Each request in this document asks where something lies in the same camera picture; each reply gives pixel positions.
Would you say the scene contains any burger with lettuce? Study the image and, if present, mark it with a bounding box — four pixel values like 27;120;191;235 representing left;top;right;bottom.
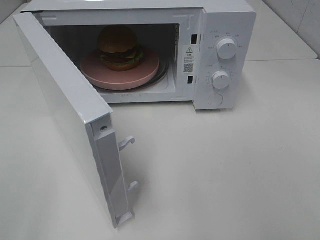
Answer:
97;25;144;72

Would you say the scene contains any white microwave oven body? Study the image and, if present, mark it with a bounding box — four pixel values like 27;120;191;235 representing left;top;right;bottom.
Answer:
20;0;256;110

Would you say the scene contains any white microwave door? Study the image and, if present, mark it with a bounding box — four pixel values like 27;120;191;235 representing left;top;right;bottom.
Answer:
13;12;138;228

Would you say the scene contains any upper white microwave knob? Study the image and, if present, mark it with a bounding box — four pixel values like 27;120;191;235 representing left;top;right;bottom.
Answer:
216;37;237;60

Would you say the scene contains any white microwave knob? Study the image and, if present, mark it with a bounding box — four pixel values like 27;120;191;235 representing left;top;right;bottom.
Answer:
212;70;231;90
216;37;237;60

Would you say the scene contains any round white door-release button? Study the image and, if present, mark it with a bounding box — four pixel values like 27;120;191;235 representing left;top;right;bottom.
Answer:
208;94;224;107

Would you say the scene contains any white warning sticker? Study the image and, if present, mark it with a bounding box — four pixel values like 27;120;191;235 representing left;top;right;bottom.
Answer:
181;45;197;74

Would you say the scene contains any lower white microwave knob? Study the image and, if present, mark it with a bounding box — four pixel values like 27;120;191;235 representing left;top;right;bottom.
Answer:
212;70;231;90

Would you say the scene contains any pink round plate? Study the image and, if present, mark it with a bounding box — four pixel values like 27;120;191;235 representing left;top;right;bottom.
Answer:
80;48;160;91

